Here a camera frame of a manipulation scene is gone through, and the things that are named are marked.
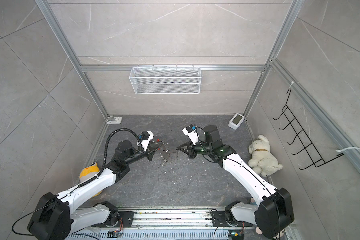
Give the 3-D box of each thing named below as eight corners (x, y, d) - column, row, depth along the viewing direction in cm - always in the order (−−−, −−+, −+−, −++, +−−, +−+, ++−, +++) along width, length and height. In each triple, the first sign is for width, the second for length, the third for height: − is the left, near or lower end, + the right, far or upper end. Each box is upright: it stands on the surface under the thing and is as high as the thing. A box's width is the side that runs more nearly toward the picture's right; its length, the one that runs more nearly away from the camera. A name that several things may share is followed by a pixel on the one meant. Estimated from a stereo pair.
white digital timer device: (226, 125, 114) (227, 122, 112) (235, 115, 121) (236, 112, 119) (236, 131, 111) (237, 128, 108) (244, 120, 118) (246, 117, 115)
